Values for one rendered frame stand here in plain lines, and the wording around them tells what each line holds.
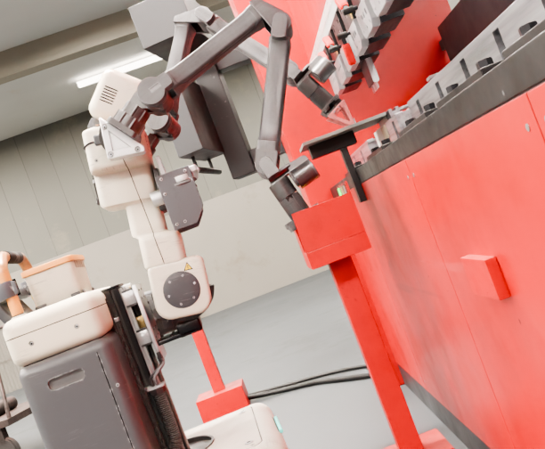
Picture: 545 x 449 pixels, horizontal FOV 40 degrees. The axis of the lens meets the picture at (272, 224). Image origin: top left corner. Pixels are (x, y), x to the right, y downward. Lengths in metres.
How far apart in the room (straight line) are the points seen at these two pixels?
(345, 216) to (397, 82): 1.45
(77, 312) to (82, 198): 9.45
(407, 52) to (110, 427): 2.02
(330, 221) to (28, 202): 9.84
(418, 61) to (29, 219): 8.87
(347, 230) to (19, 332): 0.87
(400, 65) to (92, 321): 1.84
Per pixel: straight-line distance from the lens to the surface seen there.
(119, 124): 2.01
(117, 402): 2.02
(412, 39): 3.33
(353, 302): 1.98
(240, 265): 11.25
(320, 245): 1.90
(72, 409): 2.04
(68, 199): 11.46
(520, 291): 1.22
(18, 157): 11.67
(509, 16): 1.22
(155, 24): 3.49
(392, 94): 3.26
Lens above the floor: 0.78
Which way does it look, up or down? 1 degrees up
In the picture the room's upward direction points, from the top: 21 degrees counter-clockwise
